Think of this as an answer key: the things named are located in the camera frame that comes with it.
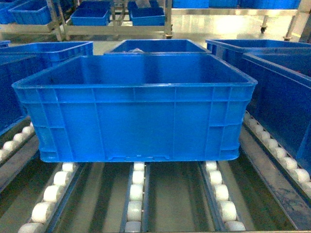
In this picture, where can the large blue plastic crate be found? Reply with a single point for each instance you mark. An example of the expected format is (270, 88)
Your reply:
(137, 107)

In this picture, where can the steel roller shelf rack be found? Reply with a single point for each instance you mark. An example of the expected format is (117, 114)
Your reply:
(265, 190)

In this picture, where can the blue crate behind centre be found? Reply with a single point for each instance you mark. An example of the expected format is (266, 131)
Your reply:
(157, 46)

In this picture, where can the background blue crate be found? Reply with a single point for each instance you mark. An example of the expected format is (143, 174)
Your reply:
(92, 13)
(32, 12)
(149, 16)

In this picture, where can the blue crate right far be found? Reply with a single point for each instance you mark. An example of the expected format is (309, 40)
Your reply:
(231, 50)

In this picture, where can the blue crate left rear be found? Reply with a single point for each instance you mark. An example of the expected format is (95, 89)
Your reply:
(52, 53)

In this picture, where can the blue crate right near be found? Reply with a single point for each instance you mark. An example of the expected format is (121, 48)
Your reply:
(281, 101)

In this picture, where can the blue crate on left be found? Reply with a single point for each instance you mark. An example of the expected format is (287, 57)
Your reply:
(12, 69)

